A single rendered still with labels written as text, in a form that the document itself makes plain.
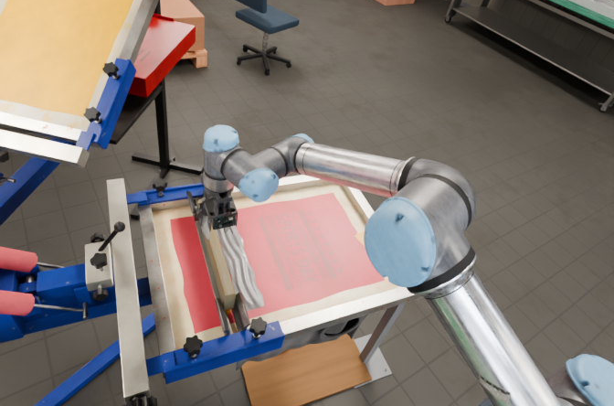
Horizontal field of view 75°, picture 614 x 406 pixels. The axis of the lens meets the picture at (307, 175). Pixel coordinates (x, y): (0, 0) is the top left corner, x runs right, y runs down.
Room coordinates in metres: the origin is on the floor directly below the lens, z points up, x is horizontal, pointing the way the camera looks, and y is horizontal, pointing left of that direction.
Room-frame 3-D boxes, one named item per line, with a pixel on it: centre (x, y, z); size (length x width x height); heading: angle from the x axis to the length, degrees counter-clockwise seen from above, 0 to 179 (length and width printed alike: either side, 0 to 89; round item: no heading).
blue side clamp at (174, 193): (0.94, 0.39, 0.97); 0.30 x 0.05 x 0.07; 121
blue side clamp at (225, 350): (0.46, 0.10, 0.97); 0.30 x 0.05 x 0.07; 121
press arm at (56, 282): (0.53, 0.52, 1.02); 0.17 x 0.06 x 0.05; 121
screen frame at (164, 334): (0.83, 0.04, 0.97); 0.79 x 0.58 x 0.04; 121
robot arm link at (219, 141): (0.69, 0.20, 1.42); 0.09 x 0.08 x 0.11; 57
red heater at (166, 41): (1.70, 0.97, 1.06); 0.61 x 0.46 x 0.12; 1
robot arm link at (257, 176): (0.66, 0.11, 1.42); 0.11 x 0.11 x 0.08; 57
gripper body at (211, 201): (0.69, 0.20, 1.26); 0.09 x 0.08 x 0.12; 32
